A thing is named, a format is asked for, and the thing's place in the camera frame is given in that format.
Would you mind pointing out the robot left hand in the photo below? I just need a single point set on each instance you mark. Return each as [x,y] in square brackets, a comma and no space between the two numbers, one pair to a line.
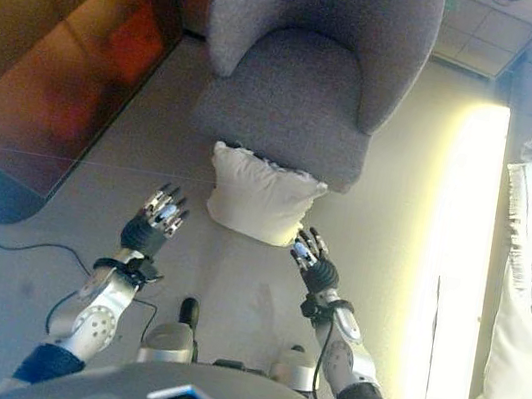
[141,238]

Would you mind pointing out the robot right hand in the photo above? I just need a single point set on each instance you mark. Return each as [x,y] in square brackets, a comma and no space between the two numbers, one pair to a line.
[322,274]

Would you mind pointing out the white frilled cushion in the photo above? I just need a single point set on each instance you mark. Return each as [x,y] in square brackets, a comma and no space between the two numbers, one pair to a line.
[261,199]

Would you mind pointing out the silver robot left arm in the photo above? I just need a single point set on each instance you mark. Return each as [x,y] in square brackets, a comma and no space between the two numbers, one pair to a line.
[95,319]

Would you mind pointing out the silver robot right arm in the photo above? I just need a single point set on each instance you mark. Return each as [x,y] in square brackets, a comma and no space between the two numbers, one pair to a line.
[353,365]

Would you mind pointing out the silver robot right leg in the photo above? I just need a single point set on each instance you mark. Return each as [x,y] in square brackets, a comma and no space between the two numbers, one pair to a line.
[295,368]

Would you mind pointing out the silver robot leg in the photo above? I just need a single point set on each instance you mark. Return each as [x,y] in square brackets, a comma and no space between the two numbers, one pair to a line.
[167,341]
[295,368]

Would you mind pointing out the silver robot left leg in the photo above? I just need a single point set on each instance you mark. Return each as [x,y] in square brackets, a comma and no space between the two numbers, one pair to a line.
[167,341]

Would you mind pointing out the grey fabric armchair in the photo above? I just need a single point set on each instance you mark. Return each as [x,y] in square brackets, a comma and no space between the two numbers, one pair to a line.
[303,89]

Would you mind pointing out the dark wooden cabinet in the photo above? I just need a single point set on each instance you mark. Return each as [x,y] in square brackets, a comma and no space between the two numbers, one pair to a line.
[54,65]

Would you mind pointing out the white tiled nightstand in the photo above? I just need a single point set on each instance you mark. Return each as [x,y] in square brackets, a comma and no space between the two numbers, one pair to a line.
[485,32]

